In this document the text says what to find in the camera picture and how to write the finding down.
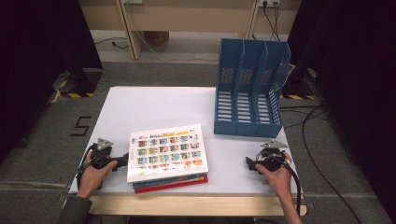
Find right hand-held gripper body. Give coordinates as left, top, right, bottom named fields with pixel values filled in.
left=256, top=140, right=290, bottom=172

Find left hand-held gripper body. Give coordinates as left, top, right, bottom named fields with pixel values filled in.
left=89, top=137, right=121, bottom=171

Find blue plastic file rack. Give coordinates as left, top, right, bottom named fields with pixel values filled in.
left=213, top=37, right=292, bottom=139

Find white picture-grid book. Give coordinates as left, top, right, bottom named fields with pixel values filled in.
left=126, top=123, right=210, bottom=184

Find red book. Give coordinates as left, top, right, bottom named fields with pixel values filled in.
left=134, top=176, right=210, bottom=195

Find person's right hand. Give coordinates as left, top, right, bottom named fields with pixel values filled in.
left=255, top=151, right=297, bottom=198

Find person's left hand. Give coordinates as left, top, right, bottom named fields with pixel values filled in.
left=77, top=151, right=119, bottom=199

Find black striped stand base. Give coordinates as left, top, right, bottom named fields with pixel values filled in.
left=51, top=67, right=104, bottom=99
left=280, top=66, right=317, bottom=101

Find black curtain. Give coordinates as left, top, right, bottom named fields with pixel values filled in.
left=0, top=0, right=105, bottom=164
left=286, top=0, right=396, bottom=220

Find cardboard box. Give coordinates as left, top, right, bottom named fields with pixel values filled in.
left=144, top=31, right=171, bottom=47

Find beige wooden desk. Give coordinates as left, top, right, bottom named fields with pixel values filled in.
left=78, top=0, right=304, bottom=61

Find left hand-held gripper cable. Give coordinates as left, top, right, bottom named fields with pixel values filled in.
left=76, top=144, right=95, bottom=189

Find long black floor cable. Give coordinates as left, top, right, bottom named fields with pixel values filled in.
left=301, top=105, right=363, bottom=224

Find thin black floor cable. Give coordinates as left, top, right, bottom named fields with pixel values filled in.
left=279, top=105, right=331, bottom=130

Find thin white floor cable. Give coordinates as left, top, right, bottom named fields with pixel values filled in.
left=135, top=30, right=219, bottom=63

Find short black floor cable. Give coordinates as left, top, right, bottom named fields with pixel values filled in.
left=93, top=36, right=129, bottom=50

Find black wall socket cable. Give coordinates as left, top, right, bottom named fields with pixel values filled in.
left=262, top=0, right=282, bottom=42

